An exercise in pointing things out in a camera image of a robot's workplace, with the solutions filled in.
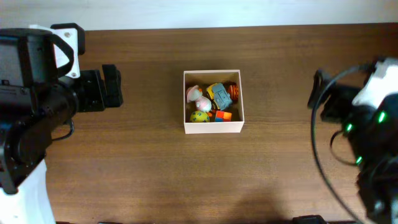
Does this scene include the pink open box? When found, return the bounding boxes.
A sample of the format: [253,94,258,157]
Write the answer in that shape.
[183,70,245,134]

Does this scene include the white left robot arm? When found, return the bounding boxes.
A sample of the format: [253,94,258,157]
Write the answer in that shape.
[1,64,123,223]

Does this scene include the white duck pink hat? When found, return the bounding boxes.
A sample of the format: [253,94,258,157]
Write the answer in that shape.
[186,85,212,113]

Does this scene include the yellow ball blue letters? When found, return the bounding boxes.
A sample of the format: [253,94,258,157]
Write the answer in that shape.
[190,111,210,123]

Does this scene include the grey yellow toy truck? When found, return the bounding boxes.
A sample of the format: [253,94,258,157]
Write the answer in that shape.
[206,83,233,111]

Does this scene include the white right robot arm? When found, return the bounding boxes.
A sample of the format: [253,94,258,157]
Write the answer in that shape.
[307,65,397,223]

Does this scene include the colourful puzzle cube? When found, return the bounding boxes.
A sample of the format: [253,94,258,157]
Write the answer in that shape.
[215,111,232,122]

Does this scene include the orange round spinner toy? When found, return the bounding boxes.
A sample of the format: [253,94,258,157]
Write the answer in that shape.
[227,85,239,101]

